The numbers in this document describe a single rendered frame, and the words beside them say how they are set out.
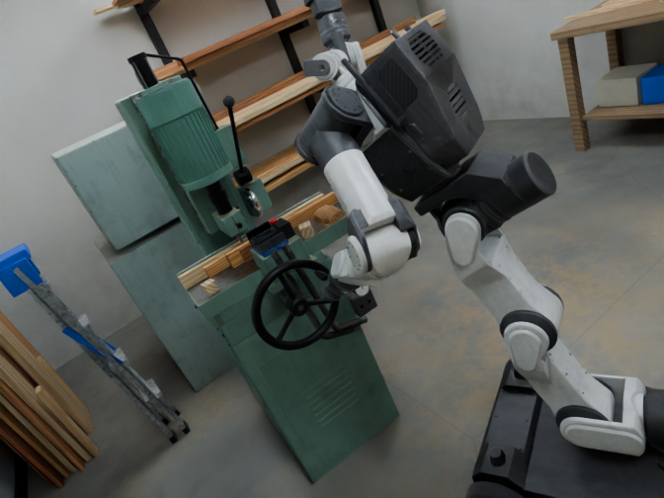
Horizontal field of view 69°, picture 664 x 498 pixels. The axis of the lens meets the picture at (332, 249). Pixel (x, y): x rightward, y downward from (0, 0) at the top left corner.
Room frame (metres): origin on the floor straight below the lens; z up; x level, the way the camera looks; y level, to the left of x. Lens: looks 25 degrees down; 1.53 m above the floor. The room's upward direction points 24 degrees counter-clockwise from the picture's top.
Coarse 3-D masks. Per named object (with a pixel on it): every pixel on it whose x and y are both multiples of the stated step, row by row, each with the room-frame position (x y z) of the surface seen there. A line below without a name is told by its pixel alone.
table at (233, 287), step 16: (320, 224) 1.59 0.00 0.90; (336, 224) 1.55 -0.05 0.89; (304, 240) 1.51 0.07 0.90; (320, 240) 1.52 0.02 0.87; (224, 272) 1.54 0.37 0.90; (240, 272) 1.49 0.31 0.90; (256, 272) 1.44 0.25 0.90; (192, 288) 1.53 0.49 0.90; (224, 288) 1.42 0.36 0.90; (240, 288) 1.42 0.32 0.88; (256, 288) 1.43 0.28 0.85; (272, 288) 1.35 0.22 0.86; (208, 304) 1.38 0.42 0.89; (224, 304) 1.40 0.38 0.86
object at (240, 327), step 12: (324, 264) 1.52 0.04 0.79; (312, 276) 1.50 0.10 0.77; (300, 288) 1.48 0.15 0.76; (264, 300) 1.43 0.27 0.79; (276, 300) 1.45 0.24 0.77; (264, 312) 1.43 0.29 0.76; (276, 312) 1.44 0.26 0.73; (216, 324) 1.46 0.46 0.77; (228, 324) 1.39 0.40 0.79; (240, 324) 1.40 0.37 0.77; (252, 324) 1.41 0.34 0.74; (264, 324) 1.42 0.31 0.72; (228, 336) 1.38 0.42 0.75; (240, 336) 1.39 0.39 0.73
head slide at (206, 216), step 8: (176, 176) 1.73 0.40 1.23; (224, 176) 1.71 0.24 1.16; (224, 184) 1.71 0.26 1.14; (192, 192) 1.67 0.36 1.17; (200, 192) 1.68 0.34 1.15; (232, 192) 1.71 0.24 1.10; (192, 200) 1.67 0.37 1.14; (200, 200) 1.67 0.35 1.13; (208, 200) 1.68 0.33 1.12; (232, 200) 1.71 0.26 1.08; (200, 208) 1.67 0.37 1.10; (208, 208) 1.68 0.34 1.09; (240, 208) 1.71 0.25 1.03; (200, 216) 1.70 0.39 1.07; (208, 216) 1.67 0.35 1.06; (208, 224) 1.67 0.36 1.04; (216, 224) 1.68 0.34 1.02
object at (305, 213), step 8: (320, 200) 1.71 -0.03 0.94; (328, 200) 1.72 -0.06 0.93; (336, 200) 1.73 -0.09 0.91; (304, 208) 1.69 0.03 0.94; (312, 208) 1.70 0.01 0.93; (296, 216) 1.67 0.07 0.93; (304, 216) 1.68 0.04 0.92; (312, 216) 1.69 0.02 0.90; (296, 224) 1.67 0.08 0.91; (224, 256) 1.57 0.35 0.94; (208, 264) 1.57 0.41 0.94; (216, 264) 1.56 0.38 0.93; (224, 264) 1.57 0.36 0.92; (208, 272) 1.55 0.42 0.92; (216, 272) 1.56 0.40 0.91
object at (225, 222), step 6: (216, 210) 1.68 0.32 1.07; (234, 210) 1.59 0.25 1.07; (216, 216) 1.61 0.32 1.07; (222, 216) 1.58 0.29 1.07; (228, 216) 1.56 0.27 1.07; (234, 216) 1.56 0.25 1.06; (240, 216) 1.57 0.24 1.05; (216, 222) 1.67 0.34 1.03; (222, 222) 1.56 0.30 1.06; (228, 222) 1.56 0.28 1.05; (234, 222) 1.56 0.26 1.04; (246, 222) 1.59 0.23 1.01; (222, 228) 1.61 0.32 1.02; (228, 228) 1.55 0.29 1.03; (234, 228) 1.56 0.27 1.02; (240, 228) 1.56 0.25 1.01; (246, 228) 1.57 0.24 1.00; (228, 234) 1.56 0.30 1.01; (234, 234) 1.55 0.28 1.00
